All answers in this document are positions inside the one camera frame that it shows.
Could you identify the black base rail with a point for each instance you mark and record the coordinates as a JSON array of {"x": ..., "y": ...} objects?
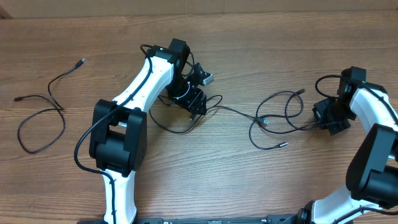
[{"x": 269, "y": 219}]

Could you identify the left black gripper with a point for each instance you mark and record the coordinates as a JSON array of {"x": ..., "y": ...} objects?
[{"x": 192, "y": 102}]

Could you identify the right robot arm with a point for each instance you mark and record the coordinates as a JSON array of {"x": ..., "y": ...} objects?
[{"x": 370, "y": 184}]

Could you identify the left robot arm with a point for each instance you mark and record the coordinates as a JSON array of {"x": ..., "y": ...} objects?
[{"x": 118, "y": 139}]

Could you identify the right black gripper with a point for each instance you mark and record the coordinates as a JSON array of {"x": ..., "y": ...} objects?
[{"x": 335, "y": 127}]

